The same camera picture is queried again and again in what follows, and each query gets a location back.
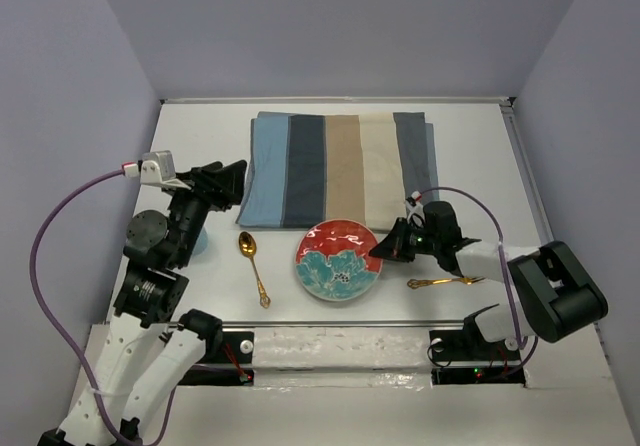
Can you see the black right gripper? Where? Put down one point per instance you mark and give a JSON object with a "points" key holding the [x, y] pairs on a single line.
{"points": [[393, 246]]}

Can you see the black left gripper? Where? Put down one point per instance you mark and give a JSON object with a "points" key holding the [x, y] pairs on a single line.
{"points": [[230, 182]]}

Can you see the gold fork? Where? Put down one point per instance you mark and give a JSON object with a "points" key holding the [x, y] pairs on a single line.
{"points": [[415, 284]]}

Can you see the light blue mug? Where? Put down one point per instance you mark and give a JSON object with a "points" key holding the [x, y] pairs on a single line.
{"points": [[201, 243]]}

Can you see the gold spoon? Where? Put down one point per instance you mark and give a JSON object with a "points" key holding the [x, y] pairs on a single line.
{"points": [[248, 248]]}

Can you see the red floral ceramic plate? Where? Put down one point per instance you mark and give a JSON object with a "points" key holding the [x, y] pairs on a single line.
{"points": [[332, 261]]}

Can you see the striped blue beige placemat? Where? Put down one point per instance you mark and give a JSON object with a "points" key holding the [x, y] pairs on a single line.
{"points": [[306, 169]]}

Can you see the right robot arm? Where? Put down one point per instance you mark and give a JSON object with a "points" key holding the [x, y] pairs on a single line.
{"points": [[549, 293]]}

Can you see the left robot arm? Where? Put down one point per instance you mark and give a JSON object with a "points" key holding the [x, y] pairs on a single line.
{"points": [[146, 351]]}

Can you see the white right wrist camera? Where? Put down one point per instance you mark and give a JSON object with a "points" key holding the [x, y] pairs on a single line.
{"points": [[414, 208]]}

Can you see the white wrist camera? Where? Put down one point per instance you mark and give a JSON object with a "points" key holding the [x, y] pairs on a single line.
{"points": [[414, 208], [157, 169]]}

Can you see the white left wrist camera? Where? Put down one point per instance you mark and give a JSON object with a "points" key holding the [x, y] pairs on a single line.
{"points": [[157, 169]]}

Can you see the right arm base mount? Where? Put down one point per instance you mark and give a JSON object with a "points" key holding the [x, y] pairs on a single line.
{"points": [[456, 362]]}

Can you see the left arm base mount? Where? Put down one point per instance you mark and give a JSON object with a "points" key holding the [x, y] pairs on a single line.
{"points": [[228, 366]]}

